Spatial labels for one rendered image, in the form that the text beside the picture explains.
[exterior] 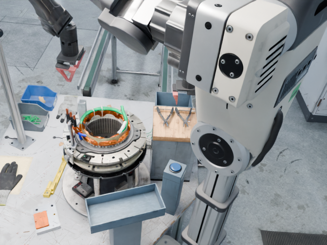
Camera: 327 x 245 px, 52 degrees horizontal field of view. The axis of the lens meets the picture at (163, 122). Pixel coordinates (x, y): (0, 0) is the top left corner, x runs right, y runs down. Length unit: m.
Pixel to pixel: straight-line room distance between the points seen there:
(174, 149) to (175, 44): 0.96
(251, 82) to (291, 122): 2.97
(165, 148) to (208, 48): 0.99
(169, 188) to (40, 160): 0.66
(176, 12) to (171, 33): 0.03
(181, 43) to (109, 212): 0.80
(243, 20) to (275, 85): 0.24
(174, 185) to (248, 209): 1.31
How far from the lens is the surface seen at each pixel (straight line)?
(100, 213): 1.17
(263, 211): 2.59
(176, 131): 1.38
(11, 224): 1.50
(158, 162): 1.47
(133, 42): 0.56
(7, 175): 1.64
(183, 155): 1.45
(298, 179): 2.90
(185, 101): 1.63
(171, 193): 1.35
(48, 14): 1.03
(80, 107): 1.34
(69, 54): 1.19
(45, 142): 1.77
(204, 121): 0.79
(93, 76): 2.23
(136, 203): 1.19
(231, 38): 0.43
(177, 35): 0.48
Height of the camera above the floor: 2.00
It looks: 41 degrees down
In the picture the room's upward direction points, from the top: 6 degrees clockwise
